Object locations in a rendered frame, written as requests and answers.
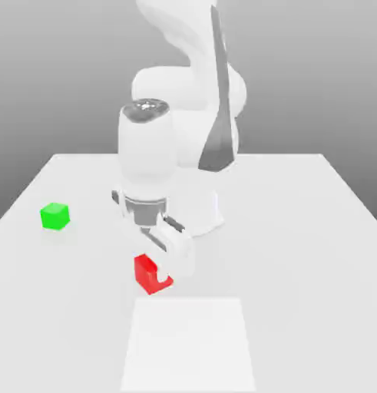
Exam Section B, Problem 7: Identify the small green cube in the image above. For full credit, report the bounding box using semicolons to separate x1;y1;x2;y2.
39;202;71;231

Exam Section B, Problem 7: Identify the small red cube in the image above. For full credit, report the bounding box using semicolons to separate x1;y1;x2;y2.
134;253;174;296

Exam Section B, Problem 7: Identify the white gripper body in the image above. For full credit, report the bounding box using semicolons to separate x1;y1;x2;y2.
140;216;196;276

